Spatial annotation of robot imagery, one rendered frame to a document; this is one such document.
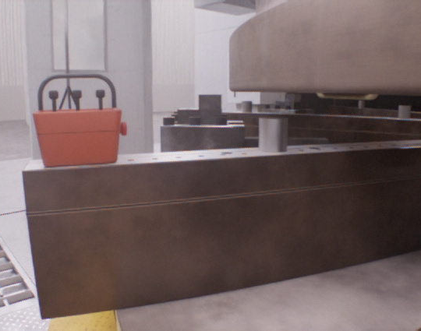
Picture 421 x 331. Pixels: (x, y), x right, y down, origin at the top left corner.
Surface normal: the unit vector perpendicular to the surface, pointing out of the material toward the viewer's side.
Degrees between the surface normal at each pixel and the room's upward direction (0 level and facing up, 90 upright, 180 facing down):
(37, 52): 90
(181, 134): 90
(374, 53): 90
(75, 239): 90
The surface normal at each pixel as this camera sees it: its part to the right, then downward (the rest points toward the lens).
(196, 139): -0.06, 0.19
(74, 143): 0.33, 0.29
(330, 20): -0.93, 0.07
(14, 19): 0.66, 0.15
